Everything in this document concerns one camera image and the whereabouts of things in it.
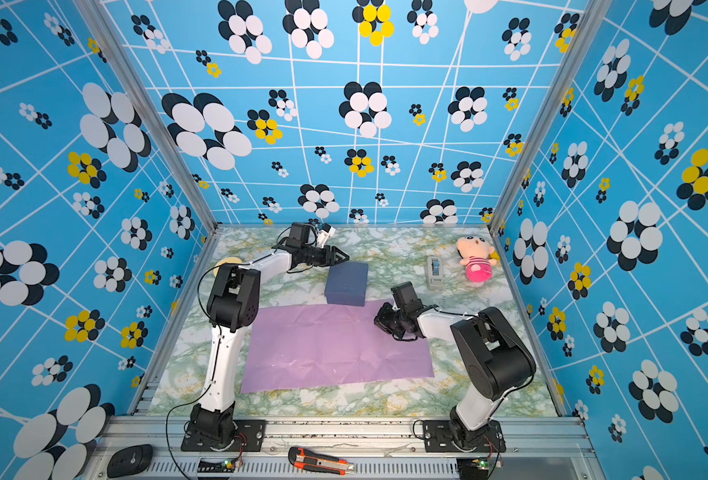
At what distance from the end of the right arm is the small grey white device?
22 cm

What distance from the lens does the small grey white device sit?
1.01 m

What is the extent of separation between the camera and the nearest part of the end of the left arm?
2.97 feet
